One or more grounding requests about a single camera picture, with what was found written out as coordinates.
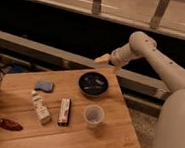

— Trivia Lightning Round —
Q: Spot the wooden table board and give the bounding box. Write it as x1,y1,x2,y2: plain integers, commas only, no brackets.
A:
0,68,140,148

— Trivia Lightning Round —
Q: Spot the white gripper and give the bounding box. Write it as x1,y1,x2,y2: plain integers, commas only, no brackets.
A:
95,47,131,74

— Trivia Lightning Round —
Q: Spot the clear plastic cup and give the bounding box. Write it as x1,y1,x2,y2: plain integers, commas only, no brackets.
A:
83,105,105,129

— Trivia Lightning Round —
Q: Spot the black bowl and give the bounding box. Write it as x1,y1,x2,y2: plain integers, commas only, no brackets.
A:
78,71,109,97

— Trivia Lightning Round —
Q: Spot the blue sponge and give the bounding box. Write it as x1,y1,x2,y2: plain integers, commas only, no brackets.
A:
35,80,54,93

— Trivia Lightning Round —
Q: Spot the right chair leg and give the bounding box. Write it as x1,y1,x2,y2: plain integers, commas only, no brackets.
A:
150,0,171,29

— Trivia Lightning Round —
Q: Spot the middle chair leg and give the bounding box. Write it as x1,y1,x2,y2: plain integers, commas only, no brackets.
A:
91,0,102,15

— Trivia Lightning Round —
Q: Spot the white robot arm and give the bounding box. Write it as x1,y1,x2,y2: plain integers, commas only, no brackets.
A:
95,31,185,148

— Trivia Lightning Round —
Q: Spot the chair leg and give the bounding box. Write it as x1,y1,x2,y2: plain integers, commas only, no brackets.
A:
91,0,102,15
150,0,171,29

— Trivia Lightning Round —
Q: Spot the white bottle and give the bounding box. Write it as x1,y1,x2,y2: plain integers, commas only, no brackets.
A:
31,90,51,124

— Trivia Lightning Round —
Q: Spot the dark red object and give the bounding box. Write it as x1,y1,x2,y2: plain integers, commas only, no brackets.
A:
0,118,23,132

